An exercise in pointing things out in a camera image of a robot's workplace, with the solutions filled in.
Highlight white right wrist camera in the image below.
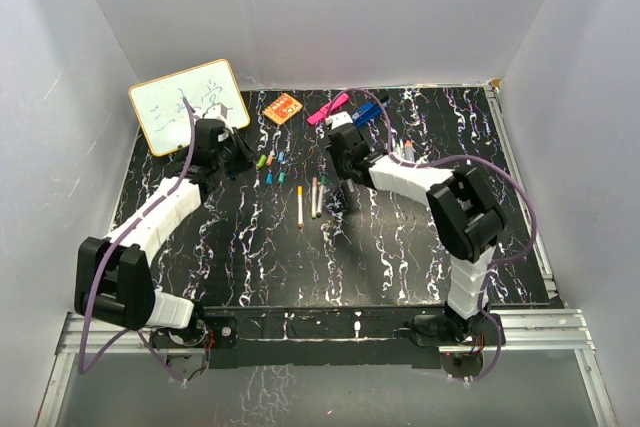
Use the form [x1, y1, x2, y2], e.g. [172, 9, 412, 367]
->
[325, 111, 353, 130]

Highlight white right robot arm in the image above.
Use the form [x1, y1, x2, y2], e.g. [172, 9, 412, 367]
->
[326, 123, 506, 344]

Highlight blue stapler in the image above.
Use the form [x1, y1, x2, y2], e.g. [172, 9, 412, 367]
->
[351, 96, 389, 127]

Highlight pink clip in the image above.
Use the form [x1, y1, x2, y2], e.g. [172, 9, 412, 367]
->
[307, 93, 350, 125]

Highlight peach marker pen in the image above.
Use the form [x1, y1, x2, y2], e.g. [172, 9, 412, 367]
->
[311, 176, 318, 219]

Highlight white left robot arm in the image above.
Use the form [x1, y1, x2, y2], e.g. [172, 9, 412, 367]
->
[74, 119, 255, 346]

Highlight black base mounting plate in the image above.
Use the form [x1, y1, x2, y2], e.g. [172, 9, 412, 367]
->
[151, 305, 506, 369]

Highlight thick orange highlighter pen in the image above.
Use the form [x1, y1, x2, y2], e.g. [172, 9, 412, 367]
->
[404, 140, 415, 162]

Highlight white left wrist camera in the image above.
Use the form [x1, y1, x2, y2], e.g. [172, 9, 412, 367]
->
[199, 102, 234, 128]

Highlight yellow orange marker pen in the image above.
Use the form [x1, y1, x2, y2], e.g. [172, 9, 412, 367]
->
[297, 185, 304, 230]

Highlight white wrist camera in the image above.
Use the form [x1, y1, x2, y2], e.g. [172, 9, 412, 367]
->
[325, 111, 353, 130]
[199, 102, 234, 128]

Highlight small whiteboard with writing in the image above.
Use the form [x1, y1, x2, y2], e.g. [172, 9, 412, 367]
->
[129, 59, 250, 157]

